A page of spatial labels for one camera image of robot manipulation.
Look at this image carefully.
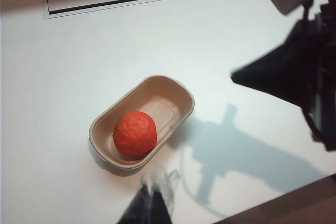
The orange fruit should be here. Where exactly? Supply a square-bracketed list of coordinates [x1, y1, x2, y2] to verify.
[112, 111, 158, 159]

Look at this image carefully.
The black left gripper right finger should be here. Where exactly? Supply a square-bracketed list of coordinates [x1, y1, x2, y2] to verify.
[229, 19, 326, 109]

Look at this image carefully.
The beige paper lunchbox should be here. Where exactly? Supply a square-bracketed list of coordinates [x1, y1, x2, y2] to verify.
[88, 74, 196, 177]

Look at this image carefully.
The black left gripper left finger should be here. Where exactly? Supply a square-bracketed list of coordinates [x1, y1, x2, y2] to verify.
[115, 165, 182, 224]

